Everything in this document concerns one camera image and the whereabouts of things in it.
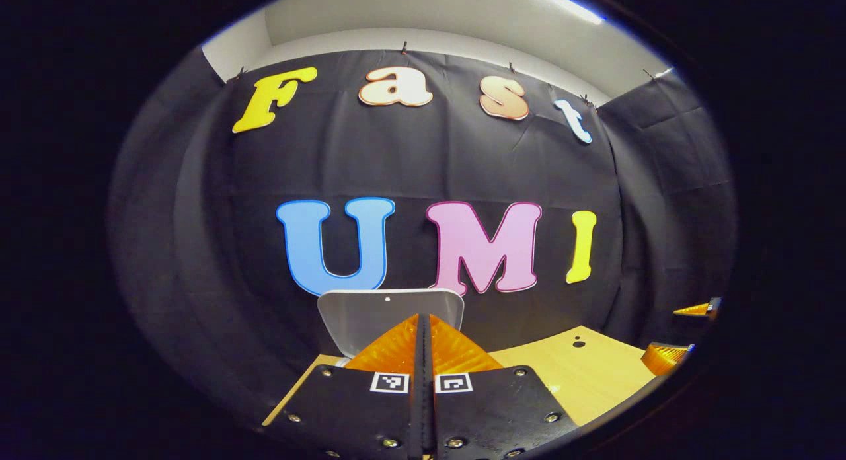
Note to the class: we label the white desktop garbage bin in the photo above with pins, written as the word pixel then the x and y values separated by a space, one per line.
pixel 370 321

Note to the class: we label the wooden desktop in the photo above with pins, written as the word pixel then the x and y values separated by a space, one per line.
pixel 581 381

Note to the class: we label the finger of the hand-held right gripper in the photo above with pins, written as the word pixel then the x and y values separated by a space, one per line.
pixel 664 357
pixel 704 308

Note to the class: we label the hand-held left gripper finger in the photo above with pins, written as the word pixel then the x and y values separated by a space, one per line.
pixel 429 420
pixel 416 420

